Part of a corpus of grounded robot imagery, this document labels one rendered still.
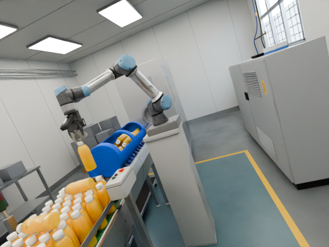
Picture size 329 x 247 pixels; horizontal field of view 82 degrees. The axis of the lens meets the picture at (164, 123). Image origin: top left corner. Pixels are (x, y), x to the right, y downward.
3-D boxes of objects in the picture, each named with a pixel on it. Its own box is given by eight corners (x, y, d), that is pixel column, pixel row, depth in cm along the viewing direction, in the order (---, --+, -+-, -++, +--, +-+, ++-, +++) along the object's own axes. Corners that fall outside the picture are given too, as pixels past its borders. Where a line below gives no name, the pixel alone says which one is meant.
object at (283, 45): (275, 51, 208) (274, 44, 207) (288, 47, 185) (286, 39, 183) (264, 56, 209) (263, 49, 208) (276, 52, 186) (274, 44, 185)
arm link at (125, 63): (165, 104, 167) (119, 57, 146) (176, 101, 155) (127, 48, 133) (159, 114, 162) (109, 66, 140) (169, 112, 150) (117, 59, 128)
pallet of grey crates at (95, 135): (130, 151, 577) (116, 115, 556) (120, 163, 501) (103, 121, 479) (98, 160, 606) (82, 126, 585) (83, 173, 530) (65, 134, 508)
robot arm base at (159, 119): (168, 118, 177) (164, 108, 175) (169, 121, 162) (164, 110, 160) (153, 124, 178) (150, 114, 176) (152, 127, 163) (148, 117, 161)
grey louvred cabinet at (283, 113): (271, 125, 394) (254, 57, 368) (351, 181, 189) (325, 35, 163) (245, 133, 407) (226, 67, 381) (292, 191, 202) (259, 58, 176)
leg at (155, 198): (160, 204, 263) (145, 164, 251) (160, 207, 257) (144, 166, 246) (156, 205, 264) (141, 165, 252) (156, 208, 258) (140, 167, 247)
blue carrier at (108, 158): (148, 139, 238) (141, 118, 233) (125, 174, 154) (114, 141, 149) (128, 144, 244) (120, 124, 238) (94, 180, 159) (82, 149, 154)
